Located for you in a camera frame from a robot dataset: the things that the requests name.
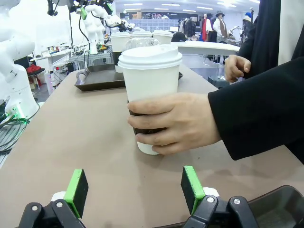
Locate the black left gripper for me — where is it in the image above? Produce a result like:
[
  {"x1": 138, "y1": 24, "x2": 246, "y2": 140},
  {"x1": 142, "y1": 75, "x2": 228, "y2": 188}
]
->
[{"x1": 72, "y1": 0, "x2": 114, "y2": 20}]

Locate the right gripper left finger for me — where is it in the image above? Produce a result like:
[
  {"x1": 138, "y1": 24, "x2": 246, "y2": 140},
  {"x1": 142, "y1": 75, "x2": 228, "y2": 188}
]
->
[{"x1": 18, "y1": 168, "x2": 89, "y2": 228}]

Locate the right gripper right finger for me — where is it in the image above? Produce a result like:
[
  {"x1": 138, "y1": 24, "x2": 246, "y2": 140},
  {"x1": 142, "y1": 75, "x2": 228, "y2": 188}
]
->
[{"x1": 180, "y1": 165, "x2": 259, "y2": 228}]

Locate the clear plastic dome lid cup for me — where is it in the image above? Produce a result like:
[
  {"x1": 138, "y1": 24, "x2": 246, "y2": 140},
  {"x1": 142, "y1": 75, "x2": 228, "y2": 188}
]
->
[{"x1": 122, "y1": 37, "x2": 162, "y2": 52}]

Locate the person's left forearm black sleeve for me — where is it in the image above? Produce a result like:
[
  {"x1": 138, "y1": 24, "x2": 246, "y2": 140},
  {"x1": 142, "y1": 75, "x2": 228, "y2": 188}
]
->
[{"x1": 208, "y1": 56, "x2": 304, "y2": 164}]

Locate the person's right forearm black sleeve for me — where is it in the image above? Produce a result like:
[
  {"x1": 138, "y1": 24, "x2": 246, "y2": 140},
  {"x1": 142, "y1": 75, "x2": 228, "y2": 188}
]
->
[{"x1": 237, "y1": 14, "x2": 278, "y2": 80}]

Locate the brown plastic serving tray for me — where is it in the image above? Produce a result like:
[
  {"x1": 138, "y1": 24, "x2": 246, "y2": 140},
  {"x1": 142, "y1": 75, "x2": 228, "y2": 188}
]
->
[
  {"x1": 74, "y1": 63, "x2": 185, "y2": 92},
  {"x1": 166, "y1": 185, "x2": 304, "y2": 228}
]

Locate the person's left hand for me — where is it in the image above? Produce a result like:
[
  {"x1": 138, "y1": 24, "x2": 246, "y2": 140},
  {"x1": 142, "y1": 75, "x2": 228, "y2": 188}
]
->
[{"x1": 127, "y1": 92, "x2": 223, "y2": 155}]

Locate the person's right hand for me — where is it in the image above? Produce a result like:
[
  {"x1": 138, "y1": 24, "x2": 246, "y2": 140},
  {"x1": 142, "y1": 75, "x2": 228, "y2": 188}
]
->
[{"x1": 224, "y1": 54, "x2": 252, "y2": 83}]

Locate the chair with red cloth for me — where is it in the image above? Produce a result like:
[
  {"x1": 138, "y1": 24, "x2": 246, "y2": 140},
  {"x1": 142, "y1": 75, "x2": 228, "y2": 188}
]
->
[{"x1": 25, "y1": 64, "x2": 46, "y2": 91}]

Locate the clothes rack with dark garments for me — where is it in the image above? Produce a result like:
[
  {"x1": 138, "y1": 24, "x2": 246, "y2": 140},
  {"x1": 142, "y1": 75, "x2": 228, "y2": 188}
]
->
[{"x1": 178, "y1": 18, "x2": 198, "y2": 38}]

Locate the mannequin in red white clothes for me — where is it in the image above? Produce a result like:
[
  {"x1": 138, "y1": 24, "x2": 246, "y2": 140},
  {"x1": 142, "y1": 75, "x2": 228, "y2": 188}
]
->
[{"x1": 201, "y1": 13, "x2": 214, "y2": 43}]

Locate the white long table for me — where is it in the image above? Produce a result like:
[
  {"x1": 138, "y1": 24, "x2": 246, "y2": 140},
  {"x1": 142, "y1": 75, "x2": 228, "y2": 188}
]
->
[{"x1": 171, "y1": 41, "x2": 240, "y2": 58}]

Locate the mannequin with hat and scarf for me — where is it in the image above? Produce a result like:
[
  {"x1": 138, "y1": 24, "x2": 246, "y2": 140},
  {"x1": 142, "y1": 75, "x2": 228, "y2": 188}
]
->
[{"x1": 213, "y1": 10, "x2": 229, "y2": 44}]

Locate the mannequin with blue hat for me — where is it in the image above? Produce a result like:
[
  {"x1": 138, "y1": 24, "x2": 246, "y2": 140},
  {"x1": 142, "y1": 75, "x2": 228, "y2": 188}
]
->
[{"x1": 242, "y1": 11, "x2": 256, "y2": 45}]

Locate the person in black cardigan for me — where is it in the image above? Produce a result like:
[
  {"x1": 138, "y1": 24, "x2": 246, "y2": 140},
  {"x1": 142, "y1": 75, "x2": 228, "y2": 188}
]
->
[{"x1": 237, "y1": 0, "x2": 304, "y2": 79}]

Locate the aluminium frame equipment table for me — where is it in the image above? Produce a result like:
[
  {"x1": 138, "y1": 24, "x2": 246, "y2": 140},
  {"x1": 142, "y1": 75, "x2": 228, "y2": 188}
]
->
[{"x1": 71, "y1": 45, "x2": 114, "y2": 69}]

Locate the black cables bundle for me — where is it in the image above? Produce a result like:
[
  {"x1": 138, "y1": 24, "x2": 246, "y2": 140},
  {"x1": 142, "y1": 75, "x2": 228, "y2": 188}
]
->
[{"x1": 0, "y1": 111, "x2": 30, "y2": 152}]

